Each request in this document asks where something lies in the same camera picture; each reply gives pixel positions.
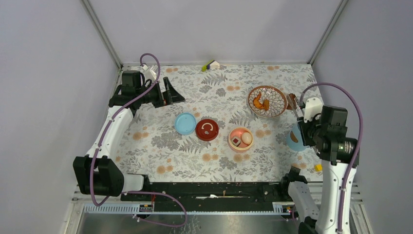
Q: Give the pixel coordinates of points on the light blue round lid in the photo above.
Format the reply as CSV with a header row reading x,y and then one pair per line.
x,y
185,123

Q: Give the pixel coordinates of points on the light blue cup container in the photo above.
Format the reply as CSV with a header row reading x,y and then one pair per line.
x,y
294,139

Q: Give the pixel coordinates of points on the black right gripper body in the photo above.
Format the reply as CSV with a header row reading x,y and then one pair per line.
x,y
310,130

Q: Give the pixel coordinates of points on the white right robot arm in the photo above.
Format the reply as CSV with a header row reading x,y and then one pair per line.
x,y
324,127

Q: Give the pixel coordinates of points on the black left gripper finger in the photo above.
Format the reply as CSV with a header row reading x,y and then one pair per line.
x,y
176,97
167,95

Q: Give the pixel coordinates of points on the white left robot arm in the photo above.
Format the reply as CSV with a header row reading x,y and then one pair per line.
x,y
96,172

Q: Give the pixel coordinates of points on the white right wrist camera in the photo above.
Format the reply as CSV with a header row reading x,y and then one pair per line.
x,y
313,108

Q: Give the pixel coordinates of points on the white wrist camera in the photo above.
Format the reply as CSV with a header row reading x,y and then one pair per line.
x,y
313,108
149,72

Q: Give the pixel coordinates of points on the patterned ceramic plate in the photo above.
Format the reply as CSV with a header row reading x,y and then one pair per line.
x,y
277,101

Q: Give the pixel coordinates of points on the orange fried shrimp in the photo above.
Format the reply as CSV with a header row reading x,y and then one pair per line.
x,y
292,103
264,105

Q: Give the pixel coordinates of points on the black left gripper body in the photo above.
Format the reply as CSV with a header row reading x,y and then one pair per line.
x,y
154,96

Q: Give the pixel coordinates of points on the floral patterned tablecloth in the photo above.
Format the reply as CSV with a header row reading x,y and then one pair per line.
x,y
151,145

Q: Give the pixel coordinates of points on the red round lid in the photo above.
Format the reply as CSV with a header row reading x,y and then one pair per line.
x,y
207,129

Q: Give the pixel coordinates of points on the white egg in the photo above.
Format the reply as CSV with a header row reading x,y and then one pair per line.
x,y
246,138

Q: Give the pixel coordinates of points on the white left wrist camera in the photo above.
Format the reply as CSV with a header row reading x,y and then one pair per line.
x,y
149,72

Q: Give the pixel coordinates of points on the small yellow block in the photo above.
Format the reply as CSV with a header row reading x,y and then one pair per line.
x,y
318,168

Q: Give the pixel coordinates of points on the clear plastic tongs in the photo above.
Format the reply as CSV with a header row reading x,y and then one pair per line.
x,y
298,113

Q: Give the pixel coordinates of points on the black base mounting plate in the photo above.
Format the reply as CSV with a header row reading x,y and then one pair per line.
x,y
212,196

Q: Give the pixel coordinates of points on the small toy house block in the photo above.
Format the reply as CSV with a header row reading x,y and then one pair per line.
x,y
213,64

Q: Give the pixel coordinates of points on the red white sushi piece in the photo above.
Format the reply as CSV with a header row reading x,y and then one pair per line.
x,y
236,141

